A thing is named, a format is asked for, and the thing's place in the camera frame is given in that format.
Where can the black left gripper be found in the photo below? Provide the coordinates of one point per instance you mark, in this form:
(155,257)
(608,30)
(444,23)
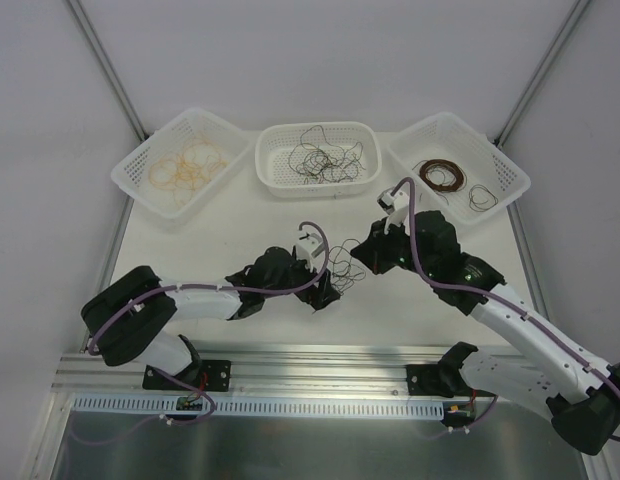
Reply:
(316,288)

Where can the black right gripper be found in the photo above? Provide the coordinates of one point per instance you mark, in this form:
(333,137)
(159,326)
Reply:
(378,248)

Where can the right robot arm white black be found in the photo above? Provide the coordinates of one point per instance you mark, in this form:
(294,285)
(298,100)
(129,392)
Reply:
(576,391)

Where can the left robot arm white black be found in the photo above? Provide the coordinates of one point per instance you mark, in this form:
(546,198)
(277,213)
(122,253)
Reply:
(127,320)

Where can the white middle perforated basket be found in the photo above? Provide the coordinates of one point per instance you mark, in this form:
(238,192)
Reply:
(317,160)

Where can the white right basket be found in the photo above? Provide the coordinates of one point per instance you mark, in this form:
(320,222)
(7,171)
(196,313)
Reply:
(456,170)

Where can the white left basket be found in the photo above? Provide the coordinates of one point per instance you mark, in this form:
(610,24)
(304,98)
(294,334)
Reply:
(183,164)

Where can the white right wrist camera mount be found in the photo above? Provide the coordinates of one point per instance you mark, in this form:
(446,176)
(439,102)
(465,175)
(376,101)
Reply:
(398,205)

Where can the aluminium frame rail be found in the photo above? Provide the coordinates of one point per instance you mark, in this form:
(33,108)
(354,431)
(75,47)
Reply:
(262,370)

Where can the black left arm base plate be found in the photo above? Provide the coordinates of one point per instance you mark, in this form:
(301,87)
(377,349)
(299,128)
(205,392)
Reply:
(210,375)

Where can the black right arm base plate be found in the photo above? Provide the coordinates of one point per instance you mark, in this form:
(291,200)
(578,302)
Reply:
(435,380)

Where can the white slotted cable duct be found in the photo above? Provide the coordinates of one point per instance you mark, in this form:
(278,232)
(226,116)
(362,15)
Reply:
(262,407)

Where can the right aluminium corner post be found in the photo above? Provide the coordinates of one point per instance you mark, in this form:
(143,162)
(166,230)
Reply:
(543,69)

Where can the aluminium corner post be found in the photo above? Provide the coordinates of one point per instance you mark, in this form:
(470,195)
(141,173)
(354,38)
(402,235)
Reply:
(105,64)
(543,69)

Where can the left aluminium corner post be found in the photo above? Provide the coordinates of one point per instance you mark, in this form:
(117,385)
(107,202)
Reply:
(105,64)

